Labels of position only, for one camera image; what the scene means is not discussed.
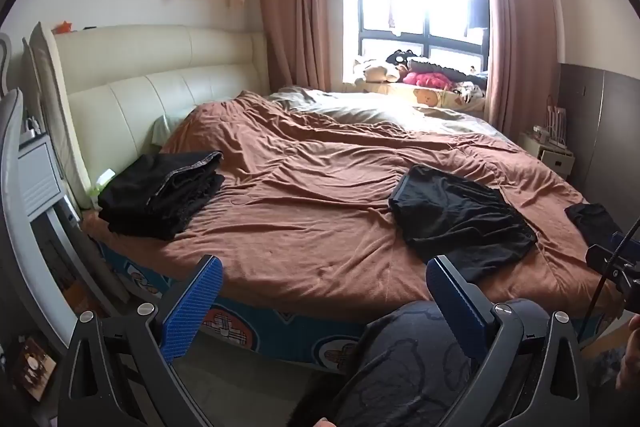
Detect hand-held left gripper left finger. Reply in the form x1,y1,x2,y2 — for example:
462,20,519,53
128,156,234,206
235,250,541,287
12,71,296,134
57,254,223,427

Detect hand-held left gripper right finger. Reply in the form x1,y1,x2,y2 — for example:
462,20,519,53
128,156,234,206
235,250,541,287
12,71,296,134
426,255,593,427

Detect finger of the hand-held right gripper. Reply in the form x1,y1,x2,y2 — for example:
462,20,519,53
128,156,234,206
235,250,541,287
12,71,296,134
585,244,622,275

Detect black elastic waist pants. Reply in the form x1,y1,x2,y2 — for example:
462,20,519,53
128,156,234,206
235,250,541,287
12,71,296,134
389,164,538,283

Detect stack of folded black pants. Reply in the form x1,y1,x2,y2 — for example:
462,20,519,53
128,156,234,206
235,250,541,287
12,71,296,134
97,150,226,241

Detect person's right hand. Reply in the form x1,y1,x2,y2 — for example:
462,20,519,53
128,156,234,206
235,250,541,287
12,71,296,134
616,314,640,390

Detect small dark cloth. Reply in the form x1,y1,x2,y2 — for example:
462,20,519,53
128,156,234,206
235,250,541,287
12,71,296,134
565,203,623,258

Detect person's patterned trouser leg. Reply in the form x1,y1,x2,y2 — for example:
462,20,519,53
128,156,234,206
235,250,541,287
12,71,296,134
295,299,501,427

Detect white nightstand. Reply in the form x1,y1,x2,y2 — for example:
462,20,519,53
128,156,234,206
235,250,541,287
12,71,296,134
517,129,577,180

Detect brown wardrobe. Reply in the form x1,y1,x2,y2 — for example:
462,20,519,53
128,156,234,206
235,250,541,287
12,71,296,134
557,63,640,220

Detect white paper bag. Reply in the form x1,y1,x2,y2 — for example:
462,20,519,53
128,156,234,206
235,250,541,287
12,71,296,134
545,104,569,148

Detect green and white packet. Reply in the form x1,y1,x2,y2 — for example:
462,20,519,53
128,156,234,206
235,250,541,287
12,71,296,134
89,168,117,204

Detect brown blanket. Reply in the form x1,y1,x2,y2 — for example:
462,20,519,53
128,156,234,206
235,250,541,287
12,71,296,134
82,89,626,323

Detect pale green pillow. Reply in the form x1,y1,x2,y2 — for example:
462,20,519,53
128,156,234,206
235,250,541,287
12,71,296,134
149,114,187,146

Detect grey chair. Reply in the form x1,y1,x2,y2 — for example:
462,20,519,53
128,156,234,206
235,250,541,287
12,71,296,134
0,32,132,354

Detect white slatted cabinet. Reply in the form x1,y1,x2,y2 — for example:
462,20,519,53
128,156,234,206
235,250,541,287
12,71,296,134
17,134,83,229

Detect beige bed sheet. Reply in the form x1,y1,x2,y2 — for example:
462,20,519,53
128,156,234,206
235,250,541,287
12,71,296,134
267,87,506,138

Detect red cloth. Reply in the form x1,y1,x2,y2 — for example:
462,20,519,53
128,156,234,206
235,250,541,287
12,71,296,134
402,71,454,90

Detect cream padded headboard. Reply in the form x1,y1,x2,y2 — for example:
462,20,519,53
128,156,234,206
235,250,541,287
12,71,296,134
52,24,271,208

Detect cream leaning mattress pad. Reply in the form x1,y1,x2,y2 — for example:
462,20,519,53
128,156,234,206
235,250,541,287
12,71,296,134
22,22,94,210

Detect brown plush bear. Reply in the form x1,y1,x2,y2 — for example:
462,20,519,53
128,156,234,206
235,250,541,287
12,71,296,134
352,57,402,86

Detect black and white plush toy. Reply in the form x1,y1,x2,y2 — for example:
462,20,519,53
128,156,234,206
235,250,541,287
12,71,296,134
385,49,432,70

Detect black braided cable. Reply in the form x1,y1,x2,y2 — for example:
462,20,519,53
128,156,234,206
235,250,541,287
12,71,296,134
581,216,640,340

